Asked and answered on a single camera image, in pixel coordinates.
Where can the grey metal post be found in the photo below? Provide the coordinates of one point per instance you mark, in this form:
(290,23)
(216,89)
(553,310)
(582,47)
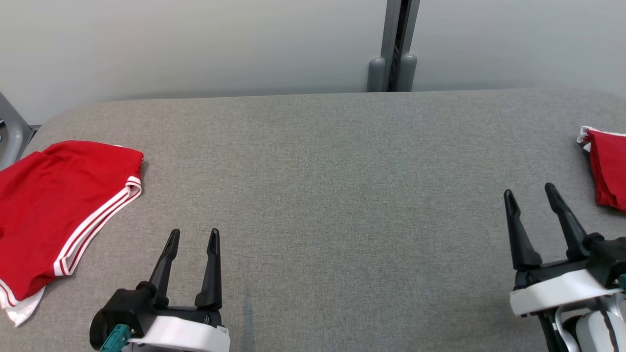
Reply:
(393,44)

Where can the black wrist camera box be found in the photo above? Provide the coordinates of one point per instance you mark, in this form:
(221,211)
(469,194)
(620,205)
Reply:
(122,305)
(609,259)

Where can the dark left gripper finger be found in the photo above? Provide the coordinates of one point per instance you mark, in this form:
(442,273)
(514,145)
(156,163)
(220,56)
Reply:
(212,283)
(164,278)

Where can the grey metal frame leg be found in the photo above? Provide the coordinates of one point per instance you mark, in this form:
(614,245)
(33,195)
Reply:
(14,132)

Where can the red jersey with white sleeves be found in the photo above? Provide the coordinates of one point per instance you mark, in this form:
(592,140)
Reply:
(54,210)

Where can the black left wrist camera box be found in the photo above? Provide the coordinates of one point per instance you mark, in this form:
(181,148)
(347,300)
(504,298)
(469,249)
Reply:
(122,305)

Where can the red shorts with white stripe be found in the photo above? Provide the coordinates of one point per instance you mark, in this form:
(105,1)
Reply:
(609,166)

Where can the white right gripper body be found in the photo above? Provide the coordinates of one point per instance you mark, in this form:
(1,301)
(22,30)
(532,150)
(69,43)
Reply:
(552,293)

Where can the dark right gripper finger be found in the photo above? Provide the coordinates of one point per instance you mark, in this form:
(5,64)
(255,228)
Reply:
(572,234)
(523,249)

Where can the teal right camera connector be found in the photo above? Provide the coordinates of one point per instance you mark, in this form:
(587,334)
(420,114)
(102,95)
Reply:
(622,282)

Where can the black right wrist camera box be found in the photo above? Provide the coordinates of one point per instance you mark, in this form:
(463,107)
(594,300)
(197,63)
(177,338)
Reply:
(609,259)

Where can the teal camera connector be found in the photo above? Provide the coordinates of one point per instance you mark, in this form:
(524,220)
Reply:
(116,337)
(622,282)

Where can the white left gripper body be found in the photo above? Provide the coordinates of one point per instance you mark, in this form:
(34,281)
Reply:
(186,337)

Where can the teal left camera connector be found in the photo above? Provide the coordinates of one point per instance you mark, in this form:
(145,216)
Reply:
(116,337)

